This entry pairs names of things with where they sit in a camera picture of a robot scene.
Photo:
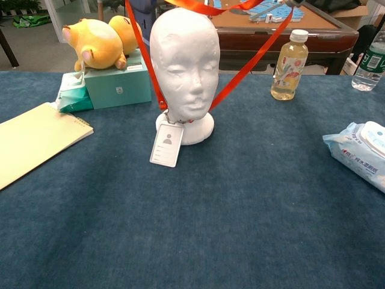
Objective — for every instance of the light blue wet wipes pack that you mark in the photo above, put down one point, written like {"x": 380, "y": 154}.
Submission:
{"x": 355, "y": 150}

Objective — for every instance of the yellow plush toy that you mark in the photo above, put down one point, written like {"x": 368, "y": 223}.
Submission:
{"x": 96, "y": 42}

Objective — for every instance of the teal cardboard box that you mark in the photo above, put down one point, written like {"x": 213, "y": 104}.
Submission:
{"x": 120, "y": 87}

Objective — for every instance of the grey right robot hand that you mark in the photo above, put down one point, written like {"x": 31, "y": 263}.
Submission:
{"x": 293, "y": 2}

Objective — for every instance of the green bag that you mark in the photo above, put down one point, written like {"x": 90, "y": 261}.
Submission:
{"x": 30, "y": 21}

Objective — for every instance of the white badge card holder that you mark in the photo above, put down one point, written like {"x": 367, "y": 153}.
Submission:
{"x": 167, "y": 147}

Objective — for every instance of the beige notebook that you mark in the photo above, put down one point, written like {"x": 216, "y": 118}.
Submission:
{"x": 36, "y": 141}

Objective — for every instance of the blue mahjong tiles heap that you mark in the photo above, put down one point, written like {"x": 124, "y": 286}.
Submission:
{"x": 279, "y": 13}

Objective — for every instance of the yellow tea bottle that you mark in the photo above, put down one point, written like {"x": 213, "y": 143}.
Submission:
{"x": 288, "y": 69}

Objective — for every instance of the teal tissue pack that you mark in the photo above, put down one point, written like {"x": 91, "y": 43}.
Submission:
{"x": 73, "y": 96}

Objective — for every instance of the brown wooden mahjong table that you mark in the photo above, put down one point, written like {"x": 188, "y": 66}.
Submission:
{"x": 255, "y": 42}

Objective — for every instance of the green plant row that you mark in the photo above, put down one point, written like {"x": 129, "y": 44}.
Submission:
{"x": 18, "y": 6}

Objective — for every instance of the blue machine housing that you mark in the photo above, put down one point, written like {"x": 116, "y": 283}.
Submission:
{"x": 144, "y": 18}

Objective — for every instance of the brown cardboard box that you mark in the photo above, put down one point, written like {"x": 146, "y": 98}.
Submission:
{"x": 352, "y": 18}

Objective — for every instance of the white foam mannequin head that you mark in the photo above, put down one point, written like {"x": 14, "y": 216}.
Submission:
{"x": 183, "y": 60}

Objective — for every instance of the black bag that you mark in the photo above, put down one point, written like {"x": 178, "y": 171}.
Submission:
{"x": 365, "y": 36}

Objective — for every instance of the brown wooden furniture leg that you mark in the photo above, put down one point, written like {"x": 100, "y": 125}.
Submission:
{"x": 9, "y": 48}

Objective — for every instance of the clear water bottle green label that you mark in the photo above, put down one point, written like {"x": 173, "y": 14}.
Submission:
{"x": 368, "y": 66}

